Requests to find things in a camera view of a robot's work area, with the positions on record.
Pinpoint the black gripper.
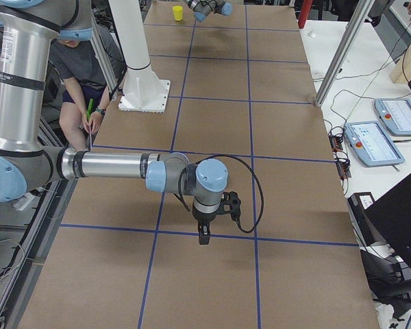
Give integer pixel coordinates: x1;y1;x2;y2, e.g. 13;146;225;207
192;207;217;245

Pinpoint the yellow plastic cup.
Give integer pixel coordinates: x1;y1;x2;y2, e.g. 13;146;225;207
172;5;184;22

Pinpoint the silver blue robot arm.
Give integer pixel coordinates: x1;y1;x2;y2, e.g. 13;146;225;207
0;1;229;245
184;0;233;22

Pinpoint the green pen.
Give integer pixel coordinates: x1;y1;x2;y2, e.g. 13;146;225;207
86;99;94;121

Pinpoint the seated person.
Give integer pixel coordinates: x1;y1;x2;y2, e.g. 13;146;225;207
49;40;110;151

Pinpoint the near blue teach pendant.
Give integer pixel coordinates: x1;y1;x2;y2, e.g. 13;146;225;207
344;121;405;167

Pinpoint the blue teach pendant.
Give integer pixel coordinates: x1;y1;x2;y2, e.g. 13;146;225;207
344;121;405;167
374;98;411;136

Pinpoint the far blue teach pendant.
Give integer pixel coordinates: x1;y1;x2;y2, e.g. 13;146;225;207
374;98;411;136

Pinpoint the red cylinder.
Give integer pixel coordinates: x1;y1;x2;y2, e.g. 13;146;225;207
298;0;313;29

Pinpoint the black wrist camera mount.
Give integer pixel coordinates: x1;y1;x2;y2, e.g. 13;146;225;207
216;191;241;224

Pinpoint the black camera cable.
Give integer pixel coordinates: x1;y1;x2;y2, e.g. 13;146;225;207
177;154;264;234

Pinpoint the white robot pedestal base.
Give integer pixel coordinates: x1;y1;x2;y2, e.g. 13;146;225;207
109;0;171;113

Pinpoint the aluminium frame post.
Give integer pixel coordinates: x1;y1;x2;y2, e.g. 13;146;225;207
314;0;375;108

